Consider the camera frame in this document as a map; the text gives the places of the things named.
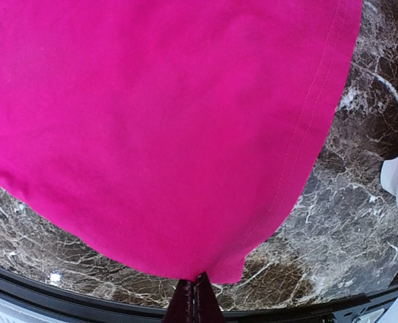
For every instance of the red garment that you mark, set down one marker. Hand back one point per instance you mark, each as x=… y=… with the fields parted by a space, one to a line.
x=171 y=136

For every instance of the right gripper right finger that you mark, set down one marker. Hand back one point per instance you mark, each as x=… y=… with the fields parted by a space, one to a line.
x=206 y=308

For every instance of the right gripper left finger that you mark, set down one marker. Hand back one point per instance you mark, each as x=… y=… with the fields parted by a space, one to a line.
x=181 y=307

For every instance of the black front rail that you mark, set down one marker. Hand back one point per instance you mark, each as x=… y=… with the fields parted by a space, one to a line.
x=25 y=300

